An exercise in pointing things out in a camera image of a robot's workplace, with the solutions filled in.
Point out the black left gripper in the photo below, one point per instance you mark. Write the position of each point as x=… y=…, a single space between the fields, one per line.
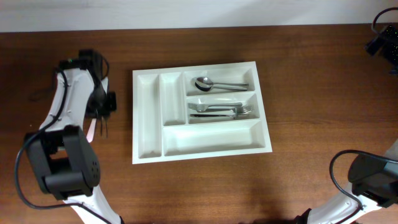
x=111 y=107

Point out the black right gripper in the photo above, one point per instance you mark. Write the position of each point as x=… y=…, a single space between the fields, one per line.
x=390 y=50

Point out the long metal tongs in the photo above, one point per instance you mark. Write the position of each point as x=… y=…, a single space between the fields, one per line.
x=103 y=127

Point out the metal fork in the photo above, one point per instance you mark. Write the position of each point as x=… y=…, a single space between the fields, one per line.
x=205 y=107
x=238 y=109
x=232 y=116

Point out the large metal spoon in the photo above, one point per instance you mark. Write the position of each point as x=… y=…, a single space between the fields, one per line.
x=205 y=81
x=210 y=88

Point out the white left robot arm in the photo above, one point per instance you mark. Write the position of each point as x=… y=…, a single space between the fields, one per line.
x=60 y=154

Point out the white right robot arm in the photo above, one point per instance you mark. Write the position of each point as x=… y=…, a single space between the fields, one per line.
x=372 y=185

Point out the pink plastic knife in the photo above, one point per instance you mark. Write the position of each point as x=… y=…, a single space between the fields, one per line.
x=91 y=130

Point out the white cutlery tray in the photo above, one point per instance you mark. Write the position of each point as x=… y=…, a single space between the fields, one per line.
x=162 y=129

